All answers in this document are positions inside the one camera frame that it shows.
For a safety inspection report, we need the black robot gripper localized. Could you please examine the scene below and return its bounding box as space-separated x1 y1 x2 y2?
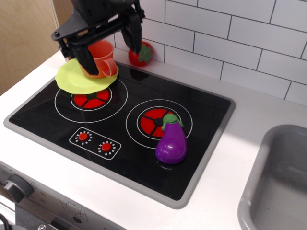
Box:
51 0 145 75

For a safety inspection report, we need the orange plastic cup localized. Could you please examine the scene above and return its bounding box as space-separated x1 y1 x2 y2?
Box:
80 40 118 79

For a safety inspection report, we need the lime green plate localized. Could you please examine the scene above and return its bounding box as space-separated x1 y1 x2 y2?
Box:
55 58 119 94

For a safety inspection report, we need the red toy tomato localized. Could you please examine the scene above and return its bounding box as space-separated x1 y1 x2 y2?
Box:
128 41 153 67

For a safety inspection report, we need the wooden side panel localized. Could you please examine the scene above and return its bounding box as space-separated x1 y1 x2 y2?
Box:
0 0 73 93

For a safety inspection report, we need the black toy stovetop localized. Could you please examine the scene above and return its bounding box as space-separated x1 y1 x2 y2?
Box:
4 65 235 209

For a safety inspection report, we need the purple toy eggplant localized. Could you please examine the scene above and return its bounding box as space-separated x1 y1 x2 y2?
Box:
155 114 188 164

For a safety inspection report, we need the grey oven knob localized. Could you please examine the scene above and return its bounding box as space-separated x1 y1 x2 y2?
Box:
4 174 34 203

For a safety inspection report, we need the grey oven front panel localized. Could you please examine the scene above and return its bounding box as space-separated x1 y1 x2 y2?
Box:
0 163 122 230

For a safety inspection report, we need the grey sink basin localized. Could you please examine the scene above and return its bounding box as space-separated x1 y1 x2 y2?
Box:
237 125 307 230

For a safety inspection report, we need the black cable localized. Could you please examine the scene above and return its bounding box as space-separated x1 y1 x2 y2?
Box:
0 212 15 230

